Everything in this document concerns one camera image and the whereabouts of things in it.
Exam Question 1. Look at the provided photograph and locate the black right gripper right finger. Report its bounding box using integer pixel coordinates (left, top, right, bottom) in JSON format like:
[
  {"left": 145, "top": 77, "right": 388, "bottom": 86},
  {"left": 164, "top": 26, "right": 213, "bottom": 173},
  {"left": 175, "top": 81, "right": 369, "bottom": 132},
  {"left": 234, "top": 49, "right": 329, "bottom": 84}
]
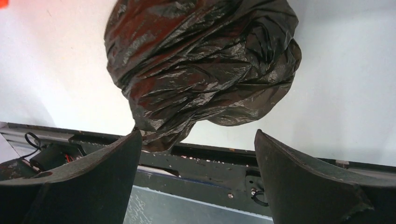
[{"left": 254, "top": 130, "right": 396, "bottom": 224}]

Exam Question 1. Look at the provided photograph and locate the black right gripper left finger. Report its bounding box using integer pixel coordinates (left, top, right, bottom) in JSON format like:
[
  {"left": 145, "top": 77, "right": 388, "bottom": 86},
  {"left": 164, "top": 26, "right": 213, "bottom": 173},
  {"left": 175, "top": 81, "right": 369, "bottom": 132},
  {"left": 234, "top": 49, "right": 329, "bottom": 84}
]
[{"left": 0, "top": 131, "right": 142, "bottom": 224}]

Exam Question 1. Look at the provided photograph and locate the black plastic trash bag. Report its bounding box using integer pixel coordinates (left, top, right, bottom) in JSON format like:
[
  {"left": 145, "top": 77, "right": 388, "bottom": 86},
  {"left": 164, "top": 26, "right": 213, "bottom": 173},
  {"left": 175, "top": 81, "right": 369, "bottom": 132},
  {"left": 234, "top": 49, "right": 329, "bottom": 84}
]
[{"left": 104, "top": 0, "right": 302, "bottom": 153}]

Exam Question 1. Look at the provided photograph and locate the orange plastic trash bin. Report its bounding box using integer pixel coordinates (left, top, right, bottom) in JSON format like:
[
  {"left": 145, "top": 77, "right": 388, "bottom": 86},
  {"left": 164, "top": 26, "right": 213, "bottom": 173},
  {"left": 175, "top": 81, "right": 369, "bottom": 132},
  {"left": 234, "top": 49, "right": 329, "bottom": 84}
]
[{"left": 0, "top": 0, "right": 9, "bottom": 9}]

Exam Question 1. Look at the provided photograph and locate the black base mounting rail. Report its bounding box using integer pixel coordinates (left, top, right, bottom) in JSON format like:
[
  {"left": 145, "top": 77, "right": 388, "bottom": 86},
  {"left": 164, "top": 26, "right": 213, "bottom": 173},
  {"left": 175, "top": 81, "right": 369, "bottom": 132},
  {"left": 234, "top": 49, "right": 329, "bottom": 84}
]
[{"left": 0, "top": 122, "right": 396, "bottom": 217}]

